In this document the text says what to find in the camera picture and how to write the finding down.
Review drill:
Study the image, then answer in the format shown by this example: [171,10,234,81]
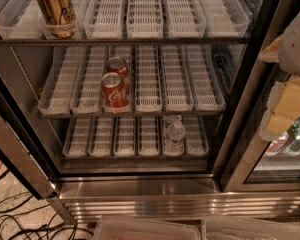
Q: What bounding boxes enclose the clear plastic water bottle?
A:
[163,116,186,156]

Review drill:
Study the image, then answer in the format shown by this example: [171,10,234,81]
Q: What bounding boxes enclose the middle wire fridge shelf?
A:
[37,111,224,119]

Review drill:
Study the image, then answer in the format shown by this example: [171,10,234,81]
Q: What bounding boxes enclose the wire fridge shelf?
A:
[61,154,207,161]
[37,111,224,119]
[0,36,249,46]

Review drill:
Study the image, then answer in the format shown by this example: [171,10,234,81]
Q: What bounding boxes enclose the shelf tray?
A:
[199,0,249,37]
[83,0,125,39]
[163,0,206,38]
[0,0,42,40]
[39,0,97,40]
[126,0,163,39]

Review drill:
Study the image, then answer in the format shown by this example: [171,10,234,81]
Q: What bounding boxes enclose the red cola can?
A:
[101,72,129,114]
[106,56,130,92]

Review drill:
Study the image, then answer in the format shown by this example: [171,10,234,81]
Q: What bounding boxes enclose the black floor cables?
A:
[0,169,94,240]

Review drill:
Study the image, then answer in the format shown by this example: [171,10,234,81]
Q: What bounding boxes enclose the top shelf leftmost tray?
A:
[0,0,42,40]

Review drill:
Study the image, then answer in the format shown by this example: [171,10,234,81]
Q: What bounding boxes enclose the right glass fridge door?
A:
[213,0,300,192]

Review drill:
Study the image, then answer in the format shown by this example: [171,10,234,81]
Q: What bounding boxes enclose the top wire fridge shelf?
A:
[0,36,249,46]

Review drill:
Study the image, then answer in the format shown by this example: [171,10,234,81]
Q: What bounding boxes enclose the front red cola can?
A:
[101,72,129,114]

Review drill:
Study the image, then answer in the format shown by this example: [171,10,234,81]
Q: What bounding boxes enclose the left clear plastic bin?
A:
[92,216,201,240]

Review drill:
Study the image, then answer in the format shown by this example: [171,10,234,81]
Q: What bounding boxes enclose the orange gold drink can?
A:
[37,0,77,38]

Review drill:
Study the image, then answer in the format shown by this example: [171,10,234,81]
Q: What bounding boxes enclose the clear plastic bin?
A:
[92,216,201,240]
[202,216,300,240]

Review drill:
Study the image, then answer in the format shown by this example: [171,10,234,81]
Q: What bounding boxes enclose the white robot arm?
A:
[259,12,300,141]

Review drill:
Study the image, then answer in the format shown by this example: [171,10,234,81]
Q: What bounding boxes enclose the rear red cola can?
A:
[106,56,130,92]

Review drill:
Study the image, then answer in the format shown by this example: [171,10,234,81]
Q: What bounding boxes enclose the bottom wire fridge shelf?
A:
[61,154,207,161]

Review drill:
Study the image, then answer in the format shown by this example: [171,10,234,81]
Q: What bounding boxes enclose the right clear plastic bin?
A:
[202,216,300,240]

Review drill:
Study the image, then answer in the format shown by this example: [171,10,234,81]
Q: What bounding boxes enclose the open fridge door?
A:
[0,63,61,199]

